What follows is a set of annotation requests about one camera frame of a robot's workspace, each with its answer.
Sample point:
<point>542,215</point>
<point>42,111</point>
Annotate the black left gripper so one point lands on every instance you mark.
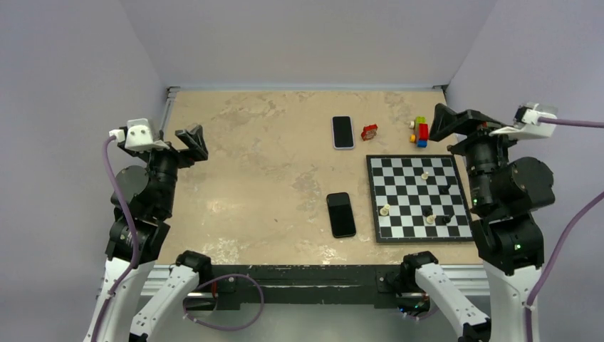
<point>185,157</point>

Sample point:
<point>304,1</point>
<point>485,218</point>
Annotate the red toy block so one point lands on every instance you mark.
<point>369,132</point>

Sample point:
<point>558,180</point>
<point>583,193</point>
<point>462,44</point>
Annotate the black phone case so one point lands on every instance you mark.
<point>341,216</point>

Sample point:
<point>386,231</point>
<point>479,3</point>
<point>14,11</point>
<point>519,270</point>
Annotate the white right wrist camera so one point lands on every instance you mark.
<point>527,125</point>

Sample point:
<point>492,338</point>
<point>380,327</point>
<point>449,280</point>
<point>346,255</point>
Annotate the phone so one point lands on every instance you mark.
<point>342,133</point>

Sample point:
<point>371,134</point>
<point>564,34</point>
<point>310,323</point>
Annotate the white chess piece left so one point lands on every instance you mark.
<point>385,210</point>

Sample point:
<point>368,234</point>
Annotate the black chess piece right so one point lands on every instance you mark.
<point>444,189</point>

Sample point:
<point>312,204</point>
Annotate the black chess piece middle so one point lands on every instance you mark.
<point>427,211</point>

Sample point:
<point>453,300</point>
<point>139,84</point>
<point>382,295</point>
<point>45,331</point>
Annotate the colourful toy brick car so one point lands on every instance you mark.
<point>420,135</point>

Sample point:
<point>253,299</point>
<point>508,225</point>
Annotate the black white chessboard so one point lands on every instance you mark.
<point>396,180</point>

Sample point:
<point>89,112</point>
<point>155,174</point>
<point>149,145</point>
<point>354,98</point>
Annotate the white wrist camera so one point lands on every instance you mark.
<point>527,125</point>
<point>139,135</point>

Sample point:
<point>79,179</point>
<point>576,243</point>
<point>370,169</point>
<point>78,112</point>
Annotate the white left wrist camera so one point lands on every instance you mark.
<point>139,135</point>

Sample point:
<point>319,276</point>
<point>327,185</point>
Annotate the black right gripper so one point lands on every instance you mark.
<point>446,120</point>

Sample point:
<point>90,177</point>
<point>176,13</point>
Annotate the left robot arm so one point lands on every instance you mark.
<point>142,168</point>

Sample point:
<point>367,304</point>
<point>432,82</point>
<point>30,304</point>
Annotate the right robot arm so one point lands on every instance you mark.
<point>510,244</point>

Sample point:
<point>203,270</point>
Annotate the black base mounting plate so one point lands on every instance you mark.
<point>377,285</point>

